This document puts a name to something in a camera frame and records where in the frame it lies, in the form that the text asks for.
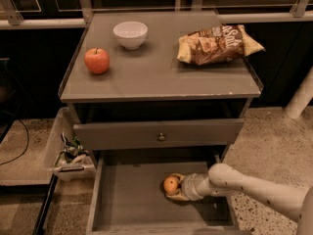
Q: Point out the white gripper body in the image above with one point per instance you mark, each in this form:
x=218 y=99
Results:
x=190 y=187

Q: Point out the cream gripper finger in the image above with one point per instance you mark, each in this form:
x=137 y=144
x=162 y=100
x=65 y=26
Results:
x=179 y=177
x=177 y=196

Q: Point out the orange fruit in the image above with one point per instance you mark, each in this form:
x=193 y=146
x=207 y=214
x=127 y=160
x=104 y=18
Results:
x=170 y=184

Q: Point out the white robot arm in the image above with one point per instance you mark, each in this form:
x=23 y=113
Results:
x=269 y=171

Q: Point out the brass drawer knob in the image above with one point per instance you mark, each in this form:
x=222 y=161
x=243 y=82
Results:
x=161 y=137

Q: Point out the grey top drawer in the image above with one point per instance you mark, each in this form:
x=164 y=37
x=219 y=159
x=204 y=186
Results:
x=144 y=134

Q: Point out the grey open middle drawer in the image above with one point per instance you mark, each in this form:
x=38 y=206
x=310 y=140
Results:
x=128 y=199

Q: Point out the grey drawer cabinet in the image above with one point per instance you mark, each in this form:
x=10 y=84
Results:
x=149 y=84

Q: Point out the clear plastic bin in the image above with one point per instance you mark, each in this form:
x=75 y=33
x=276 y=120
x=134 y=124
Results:
x=65 y=157

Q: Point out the brown chip bag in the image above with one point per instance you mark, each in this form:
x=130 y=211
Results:
x=215 y=45

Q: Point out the red apple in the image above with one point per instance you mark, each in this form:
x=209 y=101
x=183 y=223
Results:
x=97 y=60

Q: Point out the white ceramic bowl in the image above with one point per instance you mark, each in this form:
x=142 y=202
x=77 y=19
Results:
x=130 y=35

